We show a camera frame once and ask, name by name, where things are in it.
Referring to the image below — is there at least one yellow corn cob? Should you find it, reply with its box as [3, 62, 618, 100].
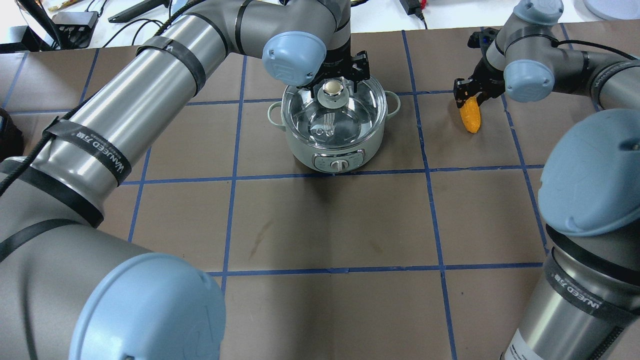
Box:
[459, 96, 482, 134]

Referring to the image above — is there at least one pale green electric pot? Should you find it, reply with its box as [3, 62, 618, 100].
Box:
[267, 77, 402, 174]

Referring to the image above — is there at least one black power adapter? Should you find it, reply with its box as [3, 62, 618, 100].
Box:
[399, 0, 428, 21]

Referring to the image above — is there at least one black bar tool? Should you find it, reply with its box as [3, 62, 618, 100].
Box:
[108, 0, 170, 24]

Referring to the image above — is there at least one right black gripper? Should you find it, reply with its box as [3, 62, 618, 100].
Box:
[453, 28, 505, 109]

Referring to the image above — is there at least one glass pot lid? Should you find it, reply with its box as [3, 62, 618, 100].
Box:
[281, 77, 402, 150]

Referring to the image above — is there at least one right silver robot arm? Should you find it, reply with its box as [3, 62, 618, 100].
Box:
[454, 0, 640, 360]

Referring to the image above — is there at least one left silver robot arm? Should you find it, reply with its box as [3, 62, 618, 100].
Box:
[0, 0, 351, 360]

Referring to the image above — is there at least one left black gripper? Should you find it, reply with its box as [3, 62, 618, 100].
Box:
[306, 50, 371, 100]

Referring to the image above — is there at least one light blue plate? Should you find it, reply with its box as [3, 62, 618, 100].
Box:
[583, 0, 640, 21]

